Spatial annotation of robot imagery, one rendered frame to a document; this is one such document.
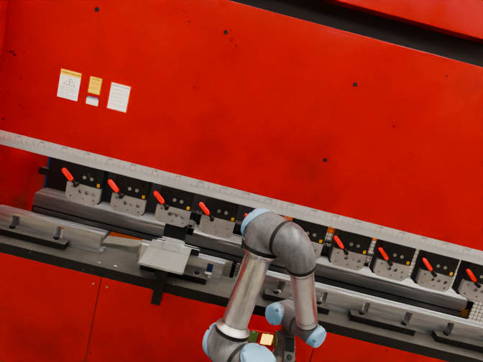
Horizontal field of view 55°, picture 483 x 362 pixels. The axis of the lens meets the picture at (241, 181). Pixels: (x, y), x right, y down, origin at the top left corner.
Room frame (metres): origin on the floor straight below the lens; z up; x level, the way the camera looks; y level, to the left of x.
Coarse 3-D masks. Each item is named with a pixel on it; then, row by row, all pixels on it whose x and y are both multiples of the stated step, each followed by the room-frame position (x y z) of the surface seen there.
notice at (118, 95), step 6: (114, 84) 1.94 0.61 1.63; (120, 84) 1.94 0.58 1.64; (114, 90) 1.94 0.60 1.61; (120, 90) 1.94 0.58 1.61; (126, 90) 1.94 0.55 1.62; (114, 96) 1.94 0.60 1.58; (120, 96) 1.94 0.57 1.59; (126, 96) 1.94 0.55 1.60; (108, 102) 1.94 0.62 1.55; (114, 102) 1.94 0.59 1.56; (120, 102) 1.94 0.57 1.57; (126, 102) 1.94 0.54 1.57; (114, 108) 1.94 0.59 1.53; (120, 108) 1.94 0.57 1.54; (126, 108) 1.94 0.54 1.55
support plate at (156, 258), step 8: (152, 240) 1.96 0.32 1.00; (152, 248) 1.87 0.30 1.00; (160, 248) 1.89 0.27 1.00; (184, 248) 1.96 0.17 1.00; (144, 256) 1.77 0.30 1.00; (152, 256) 1.79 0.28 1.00; (160, 256) 1.81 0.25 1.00; (168, 256) 1.83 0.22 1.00; (176, 256) 1.85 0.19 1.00; (184, 256) 1.87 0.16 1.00; (144, 264) 1.71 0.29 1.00; (152, 264) 1.72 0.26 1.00; (160, 264) 1.73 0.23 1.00; (168, 264) 1.75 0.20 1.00; (176, 264) 1.77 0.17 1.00; (184, 264) 1.79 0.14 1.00; (176, 272) 1.71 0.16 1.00
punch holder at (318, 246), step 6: (294, 222) 1.97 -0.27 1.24; (300, 222) 1.96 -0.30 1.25; (306, 222) 1.96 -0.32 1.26; (306, 228) 1.96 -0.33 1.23; (312, 228) 1.96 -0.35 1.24; (318, 228) 1.96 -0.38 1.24; (324, 228) 1.97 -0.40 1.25; (312, 234) 1.96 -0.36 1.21; (318, 234) 1.96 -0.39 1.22; (324, 234) 1.97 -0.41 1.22; (312, 240) 1.96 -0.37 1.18; (318, 240) 1.97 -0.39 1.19; (318, 246) 1.96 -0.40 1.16; (318, 252) 1.96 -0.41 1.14
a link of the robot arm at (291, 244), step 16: (288, 224) 1.34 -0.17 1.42; (288, 240) 1.30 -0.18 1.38; (304, 240) 1.31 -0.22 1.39; (288, 256) 1.29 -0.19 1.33; (304, 256) 1.29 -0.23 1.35; (288, 272) 1.33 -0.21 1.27; (304, 272) 1.30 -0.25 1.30; (304, 288) 1.34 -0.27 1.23; (304, 304) 1.37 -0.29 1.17; (304, 320) 1.40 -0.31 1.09; (304, 336) 1.43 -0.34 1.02; (320, 336) 1.42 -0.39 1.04
